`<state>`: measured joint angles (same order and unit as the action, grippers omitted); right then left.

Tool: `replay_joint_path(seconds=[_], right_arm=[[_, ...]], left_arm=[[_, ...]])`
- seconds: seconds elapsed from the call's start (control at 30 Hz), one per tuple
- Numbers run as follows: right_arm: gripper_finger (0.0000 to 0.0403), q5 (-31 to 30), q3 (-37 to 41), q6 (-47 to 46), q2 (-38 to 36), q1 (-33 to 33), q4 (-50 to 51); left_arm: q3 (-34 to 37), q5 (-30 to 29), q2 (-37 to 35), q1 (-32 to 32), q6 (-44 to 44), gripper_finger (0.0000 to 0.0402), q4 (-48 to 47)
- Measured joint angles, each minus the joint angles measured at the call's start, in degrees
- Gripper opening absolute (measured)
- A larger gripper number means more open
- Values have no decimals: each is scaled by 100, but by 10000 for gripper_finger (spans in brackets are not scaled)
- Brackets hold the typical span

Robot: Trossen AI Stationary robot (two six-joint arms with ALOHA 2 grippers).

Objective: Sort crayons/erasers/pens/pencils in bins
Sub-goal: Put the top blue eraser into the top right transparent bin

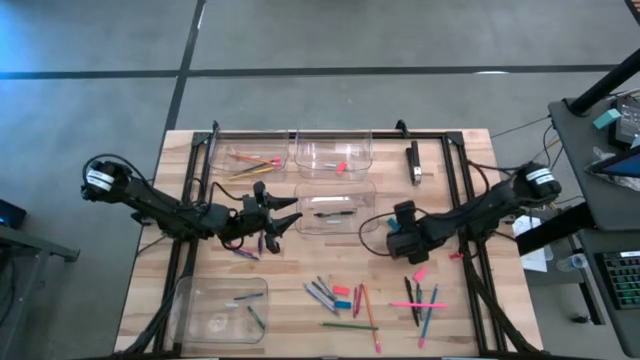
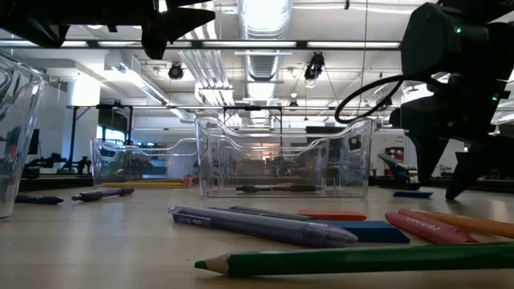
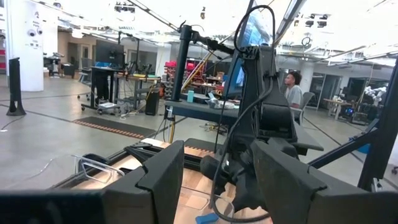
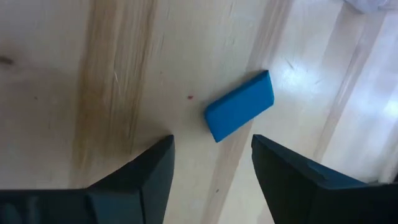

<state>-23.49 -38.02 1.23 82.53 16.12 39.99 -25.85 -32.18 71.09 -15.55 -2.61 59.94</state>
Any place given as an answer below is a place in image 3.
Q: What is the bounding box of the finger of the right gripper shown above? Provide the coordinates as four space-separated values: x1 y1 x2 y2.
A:
231 185 267 213

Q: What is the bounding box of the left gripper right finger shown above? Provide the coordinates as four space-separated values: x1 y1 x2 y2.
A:
251 140 328 224

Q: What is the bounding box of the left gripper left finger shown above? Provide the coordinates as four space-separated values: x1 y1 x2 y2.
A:
102 139 185 224

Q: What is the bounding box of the blue eraser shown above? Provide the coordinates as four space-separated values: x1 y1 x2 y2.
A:
195 212 220 224

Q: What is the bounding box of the clear plastic bin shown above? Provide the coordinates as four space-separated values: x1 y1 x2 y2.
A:
182 185 236 224
18 154 126 190

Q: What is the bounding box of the grey desk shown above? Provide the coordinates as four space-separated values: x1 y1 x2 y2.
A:
164 98 242 128

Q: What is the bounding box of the crumpled plastic bag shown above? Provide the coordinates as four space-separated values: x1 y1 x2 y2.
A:
205 92 236 110

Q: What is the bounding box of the black floor mat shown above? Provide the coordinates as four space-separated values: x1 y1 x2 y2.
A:
72 116 157 140

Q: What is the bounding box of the black speaker box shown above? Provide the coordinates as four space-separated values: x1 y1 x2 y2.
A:
145 89 160 117

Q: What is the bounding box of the blue bin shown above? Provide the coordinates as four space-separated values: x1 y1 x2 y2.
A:
348 136 371 155

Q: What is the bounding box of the grey office chair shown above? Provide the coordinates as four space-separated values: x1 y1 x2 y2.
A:
291 91 315 126

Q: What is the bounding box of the person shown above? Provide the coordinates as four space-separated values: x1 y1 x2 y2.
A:
284 70 304 110

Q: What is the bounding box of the black computer monitor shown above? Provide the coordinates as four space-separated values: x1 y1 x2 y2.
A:
95 39 126 68

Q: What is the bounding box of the black floor stand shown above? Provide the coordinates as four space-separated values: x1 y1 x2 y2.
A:
6 57 27 117

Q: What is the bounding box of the white pillar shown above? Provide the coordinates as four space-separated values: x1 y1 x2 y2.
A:
5 0 45 93

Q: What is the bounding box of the black aluminium rig frame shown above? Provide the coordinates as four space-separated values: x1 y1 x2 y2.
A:
49 58 398 192

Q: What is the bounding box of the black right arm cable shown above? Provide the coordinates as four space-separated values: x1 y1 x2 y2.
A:
210 4 277 223

